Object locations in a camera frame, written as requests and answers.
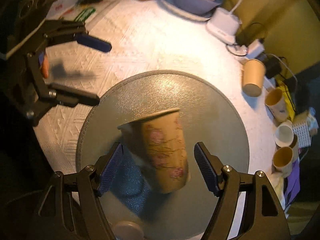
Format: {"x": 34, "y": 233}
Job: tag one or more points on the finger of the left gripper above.
{"x": 70, "y": 97}
{"x": 61, "y": 31}

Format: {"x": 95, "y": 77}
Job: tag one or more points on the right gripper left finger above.
{"x": 70, "y": 207}

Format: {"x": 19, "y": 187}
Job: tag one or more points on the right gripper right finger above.
{"x": 263, "y": 216}

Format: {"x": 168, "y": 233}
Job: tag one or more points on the floral paper cup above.
{"x": 157, "y": 142}

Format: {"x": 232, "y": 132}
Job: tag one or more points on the brown paper cup front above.
{"x": 282, "y": 161}

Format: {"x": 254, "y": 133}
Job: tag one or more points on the white paper cup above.
{"x": 284, "y": 135}

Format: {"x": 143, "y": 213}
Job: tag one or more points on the paper cup with blue print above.
{"x": 276, "y": 104}

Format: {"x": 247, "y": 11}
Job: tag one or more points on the plain brown paper cup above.
{"x": 253, "y": 77}

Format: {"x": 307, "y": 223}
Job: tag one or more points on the operator hand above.
{"x": 45, "y": 67}

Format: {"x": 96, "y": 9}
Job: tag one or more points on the green white sticker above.
{"x": 85, "y": 14}

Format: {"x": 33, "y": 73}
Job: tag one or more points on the purple cloth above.
{"x": 292, "y": 184}

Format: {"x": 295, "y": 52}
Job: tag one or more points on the white round lid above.
{"x": 127, "y": 230}

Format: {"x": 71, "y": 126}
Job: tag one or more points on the white textured tablecloth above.
{"x": 147, "y": 37}

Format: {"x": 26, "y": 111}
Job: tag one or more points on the white woven basket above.
{"x": 301, "y": 130}

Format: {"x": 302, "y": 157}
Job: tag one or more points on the round grey mat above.
{"x": 206, "y": 116}

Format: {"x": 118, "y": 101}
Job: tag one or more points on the black power adapter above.
{"x": 273, "y": 66}

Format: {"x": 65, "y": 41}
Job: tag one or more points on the white lamp base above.
{"x": 224, "y": 24}

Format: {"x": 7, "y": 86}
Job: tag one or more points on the white power strip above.
{"x": 255, "y": 49}

